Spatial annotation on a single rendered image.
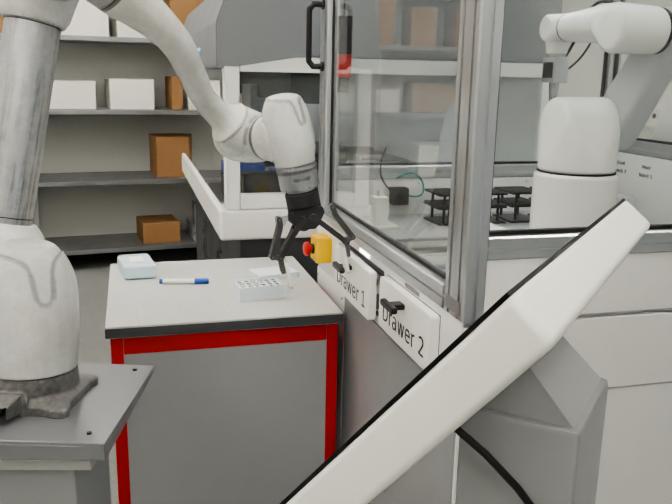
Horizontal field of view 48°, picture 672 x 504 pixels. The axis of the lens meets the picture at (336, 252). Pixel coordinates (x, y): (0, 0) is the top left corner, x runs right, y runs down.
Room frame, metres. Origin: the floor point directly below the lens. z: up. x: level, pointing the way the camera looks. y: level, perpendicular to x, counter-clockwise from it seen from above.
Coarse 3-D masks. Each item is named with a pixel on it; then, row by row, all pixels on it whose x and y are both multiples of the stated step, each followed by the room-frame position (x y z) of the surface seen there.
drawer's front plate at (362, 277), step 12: (336, 252) 1.85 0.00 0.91; (360, 264) 1.66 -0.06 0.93; (336, 276) 1.84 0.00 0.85; (348, 276) 1.74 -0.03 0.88; (360, 276) 1.65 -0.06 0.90; (372, 276) 1.59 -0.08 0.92; (360, 288) 1.64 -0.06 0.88; (372, 288) 1.59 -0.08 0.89; (360, 300) 1.64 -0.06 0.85; (372, 300) 1.59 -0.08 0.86; (360, 312) 1.64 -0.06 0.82; (372, 312) 1.59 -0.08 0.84
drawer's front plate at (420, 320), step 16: (384, 288) 1.53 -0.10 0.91; (400, 288) 1.46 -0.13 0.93; (416, 304) 1.36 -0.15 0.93; (400, 320) 1.43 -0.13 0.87; (416, 320) 1.35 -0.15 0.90; (432, 320) 1.28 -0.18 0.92; (400, 336) 1.43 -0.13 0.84; (416, 336) 1.35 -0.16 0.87; (432, 336) 1.28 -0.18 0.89; (416, 352) 1.34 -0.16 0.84; (432, 352) 1.29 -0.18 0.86
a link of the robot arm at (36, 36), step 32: (0, 0) 1.42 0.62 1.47; (32, 0) 1.41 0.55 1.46; (64, 0) 1.44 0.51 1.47; (32, 32) 1.42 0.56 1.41; (0, 64) 1.41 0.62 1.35; (32, 64) 1.41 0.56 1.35; (0, 96) 1.40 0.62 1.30; (32, 96) 1.41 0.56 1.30; (0, 128) 1.39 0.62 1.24; (32, 128) 1.40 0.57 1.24; (0, 160) 1.38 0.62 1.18; (32, 160) 1.40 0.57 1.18; (0, 192) 1.37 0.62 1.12; (32, 192) 1.41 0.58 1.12; (0, 224) 1.35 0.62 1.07; (32, 224) 1.43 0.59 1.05
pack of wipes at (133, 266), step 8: (120, 256) 2.19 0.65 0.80; (128, 256) 2.19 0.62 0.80; (136, 256) 2.19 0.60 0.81; (144, 256) 2.19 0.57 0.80; (120, 264) 2.13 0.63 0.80; (128, 264) 2.09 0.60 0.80; (136, 264) 2.09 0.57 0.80; (144, 264) 2.10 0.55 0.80; (152, 264) 2.11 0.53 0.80; (120, 272) 2.14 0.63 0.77; (128, 272) 2.08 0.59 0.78; (136, 272) 2.08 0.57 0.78; (144, 272) 2.09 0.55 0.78; (152, 272) 2.10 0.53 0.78
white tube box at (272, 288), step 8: (240, 280) 1.97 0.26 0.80; (248, 280) 1.98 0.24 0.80; (264, 280) 1.99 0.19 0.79; (272, 280) 1.98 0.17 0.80; (240, 288) 1.89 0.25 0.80; (248, 288) 1.90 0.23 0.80; (256, 288) 1.91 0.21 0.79; (264, 288) 1.91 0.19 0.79; (272, 288) 1.92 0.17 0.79; (280, 288) 1.93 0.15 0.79; (240, 296) 1.89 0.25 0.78; (248, 296) 1.90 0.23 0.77; (256, 296) 1.91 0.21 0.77; (264, 296) 1.91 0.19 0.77; (272, 296) 1.92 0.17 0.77; (280, 296) 1.93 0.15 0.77
